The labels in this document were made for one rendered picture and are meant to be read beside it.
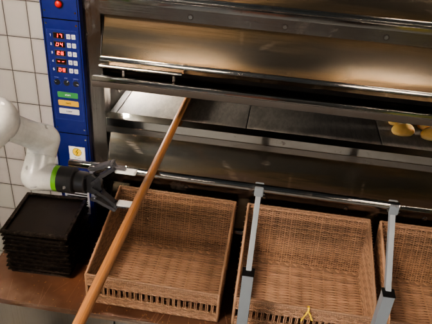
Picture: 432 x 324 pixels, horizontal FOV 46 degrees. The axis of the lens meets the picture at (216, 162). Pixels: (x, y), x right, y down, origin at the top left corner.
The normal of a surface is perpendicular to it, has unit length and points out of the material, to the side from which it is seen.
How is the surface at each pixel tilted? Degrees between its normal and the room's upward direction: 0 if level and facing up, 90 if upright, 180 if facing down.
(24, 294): 0
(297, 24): 90
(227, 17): 90
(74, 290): 0
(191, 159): 70
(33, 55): 90
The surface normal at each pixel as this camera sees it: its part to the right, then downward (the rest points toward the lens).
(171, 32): -0.11, 0.18
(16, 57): -0.15, 0.51
